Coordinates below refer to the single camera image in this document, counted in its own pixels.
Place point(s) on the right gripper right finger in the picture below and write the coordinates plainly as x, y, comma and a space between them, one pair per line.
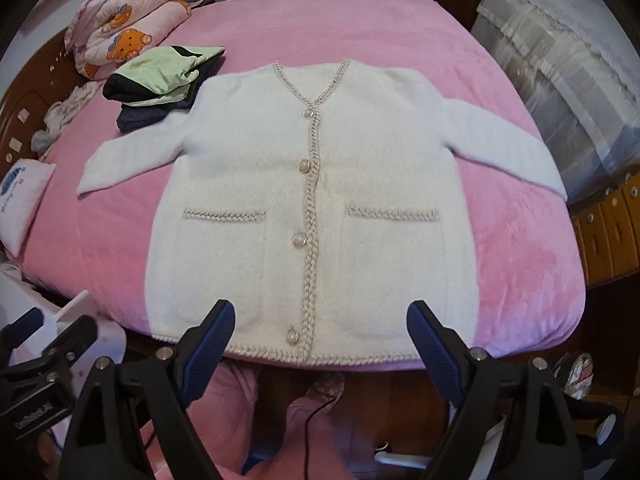
538, 439

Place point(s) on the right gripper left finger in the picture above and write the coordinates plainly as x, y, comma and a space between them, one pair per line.
104, 439

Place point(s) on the white fluffy cardigan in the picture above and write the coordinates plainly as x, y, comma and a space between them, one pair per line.
320, 201

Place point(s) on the white office chair base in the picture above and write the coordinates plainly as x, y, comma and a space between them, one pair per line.
384, 455

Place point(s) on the pink trousers of operator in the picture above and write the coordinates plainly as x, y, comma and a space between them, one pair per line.
247, 407

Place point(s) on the pink plush bed blanket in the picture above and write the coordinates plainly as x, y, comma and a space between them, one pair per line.
532, 292

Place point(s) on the small white printed pillow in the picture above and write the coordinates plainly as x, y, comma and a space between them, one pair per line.
21, 193

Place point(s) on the wooden drawer cabinet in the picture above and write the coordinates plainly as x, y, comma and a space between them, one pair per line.
606, 226

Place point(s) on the crumpled grey cloth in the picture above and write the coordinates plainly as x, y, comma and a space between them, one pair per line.
60, 114

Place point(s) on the dark navy folded garment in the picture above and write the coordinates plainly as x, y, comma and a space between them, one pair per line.
133, 118

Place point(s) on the dark wooden headboard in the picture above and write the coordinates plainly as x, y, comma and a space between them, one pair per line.
49, 76

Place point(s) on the green and black folded garment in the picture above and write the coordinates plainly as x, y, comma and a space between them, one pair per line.
160, 75

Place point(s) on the pink bear print quilt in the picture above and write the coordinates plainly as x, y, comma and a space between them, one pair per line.
104, 34

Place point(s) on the lace covered storage stack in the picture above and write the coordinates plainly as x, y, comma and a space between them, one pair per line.
577, 73

